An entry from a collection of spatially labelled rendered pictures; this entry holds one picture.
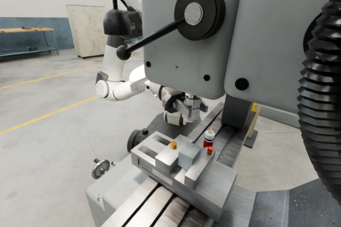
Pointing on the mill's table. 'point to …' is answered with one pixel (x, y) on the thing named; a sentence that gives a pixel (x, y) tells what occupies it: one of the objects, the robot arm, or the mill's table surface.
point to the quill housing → (189, 69)
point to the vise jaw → (171, 155)
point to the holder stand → (236, 111)
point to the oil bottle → (209, 137)
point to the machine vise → (189, 176)
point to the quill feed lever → (188, 18)
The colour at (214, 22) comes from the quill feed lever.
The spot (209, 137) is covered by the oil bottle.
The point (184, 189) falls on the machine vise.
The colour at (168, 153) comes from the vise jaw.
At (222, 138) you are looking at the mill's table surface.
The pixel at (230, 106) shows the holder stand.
